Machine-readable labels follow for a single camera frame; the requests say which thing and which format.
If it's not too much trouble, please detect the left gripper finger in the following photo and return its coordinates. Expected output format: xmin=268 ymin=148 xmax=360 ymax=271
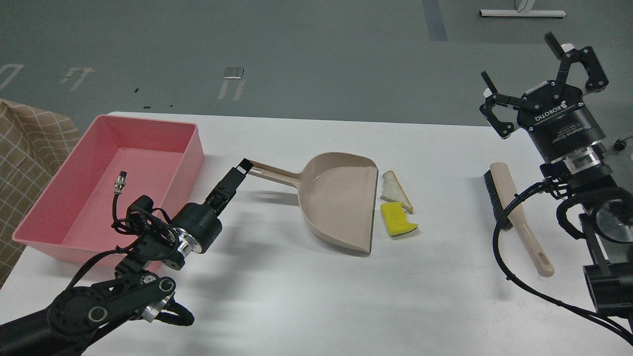
xmin=216 ymin=159 xmax=254 ymax=198

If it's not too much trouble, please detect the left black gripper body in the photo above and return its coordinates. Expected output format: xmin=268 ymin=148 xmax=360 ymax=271
xmin=173 ymin=191 xmax=230 ymax=253

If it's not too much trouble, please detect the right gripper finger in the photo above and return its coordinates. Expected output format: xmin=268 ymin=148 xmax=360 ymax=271
xmin=544 ymin=32 xmax=609 ymax=94
xmin=479 ymin=72 xmax=525 ymax=140

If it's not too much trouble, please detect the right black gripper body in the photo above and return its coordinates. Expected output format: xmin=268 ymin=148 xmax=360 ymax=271
xmin=517 ymin=82 xmax=606 ymax=164

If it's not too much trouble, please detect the beige hand brush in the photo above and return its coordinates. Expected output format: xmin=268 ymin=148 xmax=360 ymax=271
xmin=483 ymin=162 xmax=555 ymax=277

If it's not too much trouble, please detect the beige plastic dustpan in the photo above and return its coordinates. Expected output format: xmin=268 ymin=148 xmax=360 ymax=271
xmin=249 ymin=152 xmax=378 ymax=255

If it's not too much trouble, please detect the bread slice piece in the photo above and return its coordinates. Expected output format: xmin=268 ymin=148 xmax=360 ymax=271
xmin=380 ymin=171 xmax=414 ymax=215

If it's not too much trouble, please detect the yellow sponge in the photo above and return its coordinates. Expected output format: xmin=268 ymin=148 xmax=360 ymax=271
xmin=380 ymin=201 xmax=419 ymax=237

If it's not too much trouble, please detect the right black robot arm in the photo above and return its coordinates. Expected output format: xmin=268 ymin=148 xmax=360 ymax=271
xmin=479 ymin=32 xmax=632 ymax=343

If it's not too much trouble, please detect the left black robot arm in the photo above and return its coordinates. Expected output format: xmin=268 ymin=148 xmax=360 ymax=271
xmin=1 ymin=159 xmax=254 ymax=356

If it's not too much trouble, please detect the pink plastic bin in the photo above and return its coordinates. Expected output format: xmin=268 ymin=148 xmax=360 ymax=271
xmin=12 ymin=115 xmax=205 ymax=271

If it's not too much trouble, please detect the black caster wheel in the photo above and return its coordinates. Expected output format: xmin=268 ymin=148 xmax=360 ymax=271
xmin=613 ymin=135 xmax=633 ymax=152

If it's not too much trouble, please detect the white table base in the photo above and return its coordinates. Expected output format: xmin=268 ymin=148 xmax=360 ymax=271
xmin=479 ymin=0 xmax=567 ymax=19

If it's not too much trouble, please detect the brown checkered cloth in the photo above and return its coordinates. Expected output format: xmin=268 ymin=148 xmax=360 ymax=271
xmin=0 ymin=99 xmax=81 ymax=284

